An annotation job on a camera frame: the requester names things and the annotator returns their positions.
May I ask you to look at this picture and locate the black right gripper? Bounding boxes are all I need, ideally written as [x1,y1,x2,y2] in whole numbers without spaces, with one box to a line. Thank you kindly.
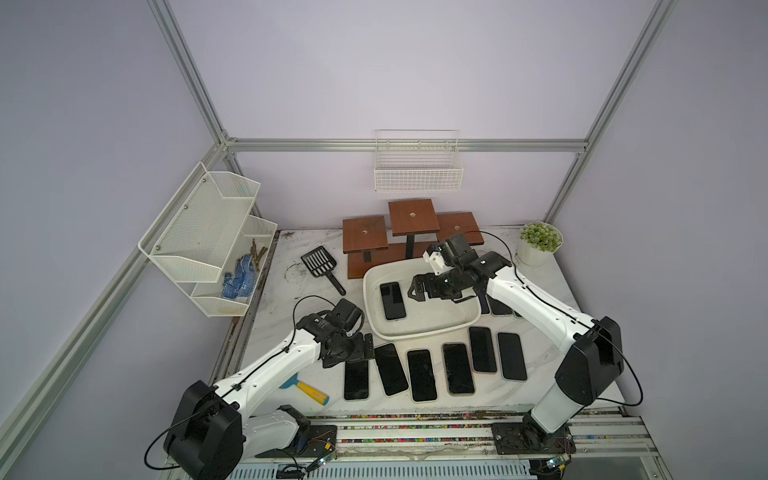
[408,267,466,303]

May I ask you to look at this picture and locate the teal yellow garden fork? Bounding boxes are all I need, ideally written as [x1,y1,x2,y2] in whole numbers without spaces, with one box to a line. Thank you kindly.
[280,374,330,406]

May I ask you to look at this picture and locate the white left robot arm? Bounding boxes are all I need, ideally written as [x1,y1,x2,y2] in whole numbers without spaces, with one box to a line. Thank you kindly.
[160,329,373,479]

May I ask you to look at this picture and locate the mint case phone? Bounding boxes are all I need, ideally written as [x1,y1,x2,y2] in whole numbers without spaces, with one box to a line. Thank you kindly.
[380,282,406,321]
[497,332,528,382]

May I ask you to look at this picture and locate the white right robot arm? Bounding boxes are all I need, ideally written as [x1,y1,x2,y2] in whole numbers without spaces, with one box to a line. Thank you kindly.
[407,260,628,435]

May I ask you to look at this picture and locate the brown twigs in shelf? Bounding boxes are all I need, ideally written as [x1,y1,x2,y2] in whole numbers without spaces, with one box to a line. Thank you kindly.
[250,238,269,272]

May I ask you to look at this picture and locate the black phone beige case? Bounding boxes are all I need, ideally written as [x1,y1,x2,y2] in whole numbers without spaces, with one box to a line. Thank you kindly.
[407,349,438,402]

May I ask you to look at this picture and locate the black phone mint case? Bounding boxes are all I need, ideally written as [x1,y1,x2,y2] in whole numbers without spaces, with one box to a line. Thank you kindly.
[343,360,370,401]

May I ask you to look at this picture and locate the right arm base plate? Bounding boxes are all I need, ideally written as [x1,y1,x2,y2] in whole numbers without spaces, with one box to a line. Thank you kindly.
[491,412,575,455]

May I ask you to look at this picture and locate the white plastic storage box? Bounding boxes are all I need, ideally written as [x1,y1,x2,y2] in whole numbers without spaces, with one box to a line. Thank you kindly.
[362,257,482,341]

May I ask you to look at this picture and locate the black phone pink case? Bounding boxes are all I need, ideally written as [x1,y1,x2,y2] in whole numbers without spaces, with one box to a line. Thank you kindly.
[469,327,498,373]

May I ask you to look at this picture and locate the black phone tan case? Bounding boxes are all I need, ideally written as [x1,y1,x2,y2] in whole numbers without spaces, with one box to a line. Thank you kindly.
[442,343,475,395]

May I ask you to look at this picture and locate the black phone cream case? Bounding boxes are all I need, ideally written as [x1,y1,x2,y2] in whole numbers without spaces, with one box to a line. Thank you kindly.
[374,343,409,396]

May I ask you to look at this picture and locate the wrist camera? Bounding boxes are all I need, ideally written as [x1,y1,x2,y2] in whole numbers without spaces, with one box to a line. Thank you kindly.
[423,234,479,274]
[326,298,363,333]

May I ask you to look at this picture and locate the black slotted scoop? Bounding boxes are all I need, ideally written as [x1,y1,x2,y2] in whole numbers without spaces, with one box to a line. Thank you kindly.
[301,245,347,296]

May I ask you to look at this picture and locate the black phone grey case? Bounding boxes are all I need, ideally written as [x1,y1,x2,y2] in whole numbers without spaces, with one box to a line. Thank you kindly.
[478,294,490,315]

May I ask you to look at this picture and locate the brown wooden tiered stand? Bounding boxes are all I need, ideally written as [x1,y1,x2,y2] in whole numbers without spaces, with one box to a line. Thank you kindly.
[342,198,484,280]

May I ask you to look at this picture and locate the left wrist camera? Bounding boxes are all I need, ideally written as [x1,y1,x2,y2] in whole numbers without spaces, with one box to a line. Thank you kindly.
[326,298,363,333]

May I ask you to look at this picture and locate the white mesh two-tier shelf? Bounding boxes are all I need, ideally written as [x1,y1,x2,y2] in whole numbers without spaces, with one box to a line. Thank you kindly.
[138,163,277,317]

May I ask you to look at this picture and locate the green plant white pot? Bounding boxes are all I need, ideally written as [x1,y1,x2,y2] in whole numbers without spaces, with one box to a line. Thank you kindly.
[517,221,563,267]

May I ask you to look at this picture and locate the white wire wall basket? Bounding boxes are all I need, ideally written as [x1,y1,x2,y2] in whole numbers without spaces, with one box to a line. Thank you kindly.
[373,129,464,193]

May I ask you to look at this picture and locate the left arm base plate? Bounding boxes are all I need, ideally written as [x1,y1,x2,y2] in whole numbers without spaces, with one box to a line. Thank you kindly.
[256,425,338,458]

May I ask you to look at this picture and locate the blue crumpled cloth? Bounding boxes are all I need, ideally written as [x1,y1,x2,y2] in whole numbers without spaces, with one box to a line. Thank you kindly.
[221,254,258,300]

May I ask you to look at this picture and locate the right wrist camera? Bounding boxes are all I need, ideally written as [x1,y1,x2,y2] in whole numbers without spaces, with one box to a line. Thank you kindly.
[423,234,479,274]

